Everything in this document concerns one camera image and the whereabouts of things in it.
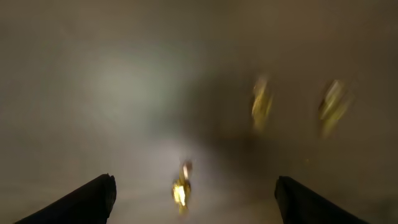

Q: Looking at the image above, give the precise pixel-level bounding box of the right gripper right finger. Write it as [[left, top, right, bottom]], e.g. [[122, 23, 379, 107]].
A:
[[274, 175, 371, 224]]

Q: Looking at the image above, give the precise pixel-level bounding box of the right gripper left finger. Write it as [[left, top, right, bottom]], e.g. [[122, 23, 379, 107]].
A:
[[13, 173, 118, 224]]

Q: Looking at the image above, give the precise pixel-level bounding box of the gold wrapped candy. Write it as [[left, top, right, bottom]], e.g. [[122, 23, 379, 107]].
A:
[[171, 159, 194, 216], [317, 78, 354, 139], [250, 73, 275, 133]]

